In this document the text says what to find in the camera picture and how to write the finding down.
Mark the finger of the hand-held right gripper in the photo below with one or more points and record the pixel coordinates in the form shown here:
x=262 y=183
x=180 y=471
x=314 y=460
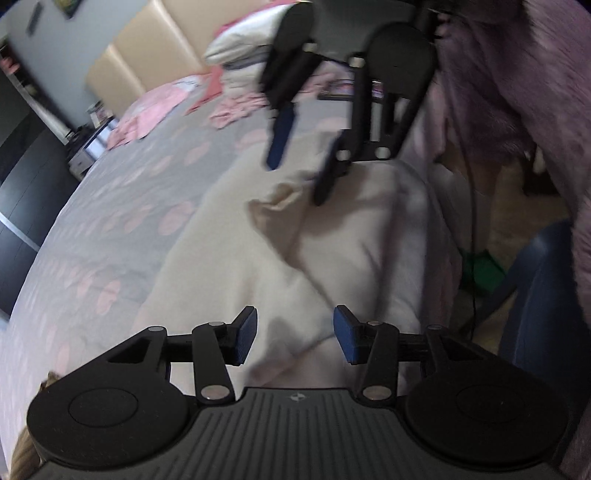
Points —
x=330 y=180
x=280 y=138

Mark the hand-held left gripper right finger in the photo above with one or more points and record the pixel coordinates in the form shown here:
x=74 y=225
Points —
x=346 y=334

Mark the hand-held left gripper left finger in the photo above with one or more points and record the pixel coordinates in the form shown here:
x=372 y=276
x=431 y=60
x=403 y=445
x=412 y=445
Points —
x=244 y=334

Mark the off-white garment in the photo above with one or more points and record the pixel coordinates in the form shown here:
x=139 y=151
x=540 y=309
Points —
x=351 y=258

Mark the cream turtleneck top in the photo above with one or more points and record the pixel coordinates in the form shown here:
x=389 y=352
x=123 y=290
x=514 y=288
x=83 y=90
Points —
x=240 y=41

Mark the coral pillow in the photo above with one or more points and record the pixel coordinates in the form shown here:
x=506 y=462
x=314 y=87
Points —
x=207 y=92

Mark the pink pillow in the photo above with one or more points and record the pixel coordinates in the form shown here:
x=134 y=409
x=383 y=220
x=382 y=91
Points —
x=152 y=106

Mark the green object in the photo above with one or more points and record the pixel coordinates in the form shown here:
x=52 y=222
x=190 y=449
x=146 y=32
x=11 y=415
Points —
x=485 y=272

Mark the cream padded headboard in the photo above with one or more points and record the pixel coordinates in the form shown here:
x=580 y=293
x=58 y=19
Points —
x=152 y=50

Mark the bed with polka-dot cover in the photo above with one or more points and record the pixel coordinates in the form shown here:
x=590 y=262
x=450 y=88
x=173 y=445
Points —
x=115 y=221

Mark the white nightstand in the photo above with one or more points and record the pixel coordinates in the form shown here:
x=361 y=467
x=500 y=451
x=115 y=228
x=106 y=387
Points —
x=94 y=147

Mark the blue plastic chair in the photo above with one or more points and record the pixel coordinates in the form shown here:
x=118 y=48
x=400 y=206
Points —
x=540 y=295

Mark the beige striped shirt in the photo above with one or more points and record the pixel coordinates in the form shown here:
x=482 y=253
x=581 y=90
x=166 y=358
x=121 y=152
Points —
x=23 y=457

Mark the black sliding wardrobe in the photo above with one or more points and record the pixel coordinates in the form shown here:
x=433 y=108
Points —
x=27 y=184

